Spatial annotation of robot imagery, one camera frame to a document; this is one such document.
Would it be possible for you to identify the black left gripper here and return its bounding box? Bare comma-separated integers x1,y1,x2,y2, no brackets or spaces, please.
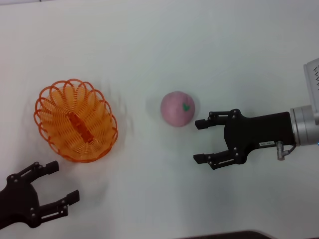
0,161,80,231

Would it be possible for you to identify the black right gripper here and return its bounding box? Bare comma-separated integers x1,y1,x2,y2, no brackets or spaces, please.
193,109,298,171

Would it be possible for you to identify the pink plush peach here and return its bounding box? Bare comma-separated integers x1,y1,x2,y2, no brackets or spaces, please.
160,91,195,128

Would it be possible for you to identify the orange plastic wire basket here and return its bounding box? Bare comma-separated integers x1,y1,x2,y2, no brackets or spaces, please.
34,79,118,163

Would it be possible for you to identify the dark curved edge panel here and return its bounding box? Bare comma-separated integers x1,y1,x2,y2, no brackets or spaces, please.
171,229,277,239

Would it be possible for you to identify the metal connector with thin cable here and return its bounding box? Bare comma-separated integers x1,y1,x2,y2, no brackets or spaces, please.
275,140,298,161

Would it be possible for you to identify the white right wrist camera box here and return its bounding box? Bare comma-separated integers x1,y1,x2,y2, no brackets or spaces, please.
303,58,319,108

